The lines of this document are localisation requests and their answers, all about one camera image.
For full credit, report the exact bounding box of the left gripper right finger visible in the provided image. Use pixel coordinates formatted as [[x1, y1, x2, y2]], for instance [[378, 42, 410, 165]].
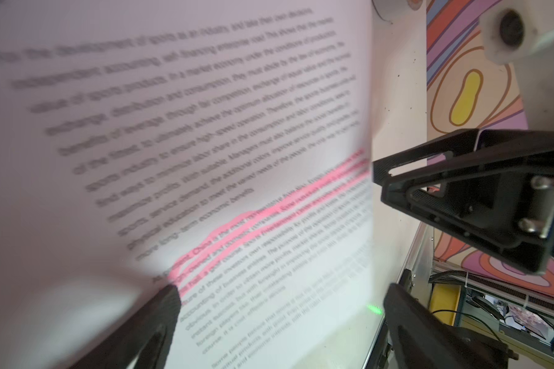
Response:
[[383, 284, 503, 368]]

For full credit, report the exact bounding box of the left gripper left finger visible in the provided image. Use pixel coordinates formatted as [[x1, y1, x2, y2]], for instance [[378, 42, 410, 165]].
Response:
[[72, 284, 182, 368]]

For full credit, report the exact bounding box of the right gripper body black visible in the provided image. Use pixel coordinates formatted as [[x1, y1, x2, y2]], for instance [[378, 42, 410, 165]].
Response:
[[443, 130, 554, 275]]

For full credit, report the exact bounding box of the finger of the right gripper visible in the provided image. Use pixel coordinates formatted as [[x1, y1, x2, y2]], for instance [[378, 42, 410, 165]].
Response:
[[381, 178, 480, 235], [372, 129, 480, 185]]

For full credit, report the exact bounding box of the printed paper sheet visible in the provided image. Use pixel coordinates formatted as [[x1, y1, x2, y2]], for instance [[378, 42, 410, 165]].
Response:
[[0, 1, 372, 368]]

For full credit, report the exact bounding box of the clear tape roll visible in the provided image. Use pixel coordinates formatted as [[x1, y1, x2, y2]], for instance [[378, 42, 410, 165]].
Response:
[[372, 0, 426, 22]]

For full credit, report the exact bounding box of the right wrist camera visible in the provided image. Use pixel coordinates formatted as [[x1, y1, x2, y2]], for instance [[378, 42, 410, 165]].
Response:
[[479, 1, 554, 132]]

